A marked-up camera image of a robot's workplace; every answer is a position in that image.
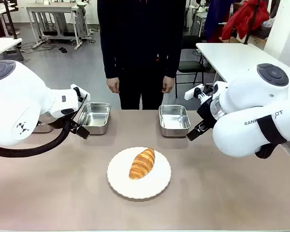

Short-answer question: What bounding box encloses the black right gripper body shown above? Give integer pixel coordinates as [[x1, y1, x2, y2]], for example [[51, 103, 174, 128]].
[[197, 96, 218, 127]]

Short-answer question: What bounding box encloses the person's left forearm black sleeve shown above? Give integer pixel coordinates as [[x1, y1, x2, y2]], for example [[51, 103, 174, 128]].
[[162, 41, 184, 78]]

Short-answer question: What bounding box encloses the person's right forearm black sleeve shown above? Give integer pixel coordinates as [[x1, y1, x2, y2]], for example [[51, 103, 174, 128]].
[[101, 43, 120, 79]]

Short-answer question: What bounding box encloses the rectangular steel container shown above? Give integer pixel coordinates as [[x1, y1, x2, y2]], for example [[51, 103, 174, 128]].
[[76, 102, 112, 135], [33, 120, 54, 134], [158, 104, 191, 138]]

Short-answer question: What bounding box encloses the golden croissant bread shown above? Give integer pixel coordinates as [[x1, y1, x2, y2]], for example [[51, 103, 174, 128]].
[[129, 147, 156, 180]]

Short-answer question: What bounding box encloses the person's left hand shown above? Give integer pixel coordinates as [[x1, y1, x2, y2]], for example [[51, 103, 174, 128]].
[[161, 76, 176, 94]]

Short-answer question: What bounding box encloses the person's right hand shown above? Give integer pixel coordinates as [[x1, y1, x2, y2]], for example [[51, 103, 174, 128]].
[[106, 77, 120, 94]]

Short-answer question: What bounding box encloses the black folding chair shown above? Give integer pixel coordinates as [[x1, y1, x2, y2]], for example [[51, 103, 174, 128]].
[[175, 35, 207, 99]]

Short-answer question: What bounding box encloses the large white table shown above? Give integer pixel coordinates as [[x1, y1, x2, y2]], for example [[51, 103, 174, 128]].
[[195, 43, 290, 84]]

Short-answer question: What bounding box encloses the white round plate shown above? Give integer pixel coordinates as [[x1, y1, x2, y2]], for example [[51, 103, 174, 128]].
[[107, 146, 172, 200]]

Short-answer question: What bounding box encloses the dark purple garment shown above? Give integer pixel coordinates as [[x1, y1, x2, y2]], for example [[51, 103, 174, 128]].
[[204, 0, 235, 43]]

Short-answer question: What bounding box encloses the dark storage bin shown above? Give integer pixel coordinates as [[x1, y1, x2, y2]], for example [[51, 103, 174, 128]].
[[257, 20, 274, 39]]

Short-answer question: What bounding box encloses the white desk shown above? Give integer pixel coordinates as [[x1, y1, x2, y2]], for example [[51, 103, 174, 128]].
[[0, 37, 25, 61]]

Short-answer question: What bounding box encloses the thin black pole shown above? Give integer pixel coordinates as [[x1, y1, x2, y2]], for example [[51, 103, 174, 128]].
[[244, 0, 261, 45]]

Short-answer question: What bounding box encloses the person in black clothes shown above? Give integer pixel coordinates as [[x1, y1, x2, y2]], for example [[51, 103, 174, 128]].
[[97, 0, 187, 111]]

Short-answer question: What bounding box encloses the red jacket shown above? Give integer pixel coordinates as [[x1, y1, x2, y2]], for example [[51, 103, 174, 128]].
[[221, 0, 271, 41]]

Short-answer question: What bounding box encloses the black stand pole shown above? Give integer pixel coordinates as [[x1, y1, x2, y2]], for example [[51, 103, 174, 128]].
[[1, 0, 21, 39]]

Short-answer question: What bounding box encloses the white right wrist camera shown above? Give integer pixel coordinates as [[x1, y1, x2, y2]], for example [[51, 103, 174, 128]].
[[184, 84, 205, 100]]

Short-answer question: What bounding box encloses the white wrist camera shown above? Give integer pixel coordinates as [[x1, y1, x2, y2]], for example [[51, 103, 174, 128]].
[[184, 84, 205, 100], [71, 84, 91, 102]]

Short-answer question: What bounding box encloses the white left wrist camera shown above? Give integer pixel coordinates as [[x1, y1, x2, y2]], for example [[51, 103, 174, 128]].
[[71, 84, 91, 102]]

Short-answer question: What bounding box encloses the black braided cable sleeve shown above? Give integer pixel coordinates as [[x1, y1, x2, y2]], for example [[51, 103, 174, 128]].
[[0, 120, 74, 158]]

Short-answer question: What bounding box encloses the black strap on arm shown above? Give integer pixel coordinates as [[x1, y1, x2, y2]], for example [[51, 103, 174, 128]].
[[255, 115, 288, 160]]

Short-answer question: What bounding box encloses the white workbench with frame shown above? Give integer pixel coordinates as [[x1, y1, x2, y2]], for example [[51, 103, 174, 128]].
[[26, 3, 94, 51]]

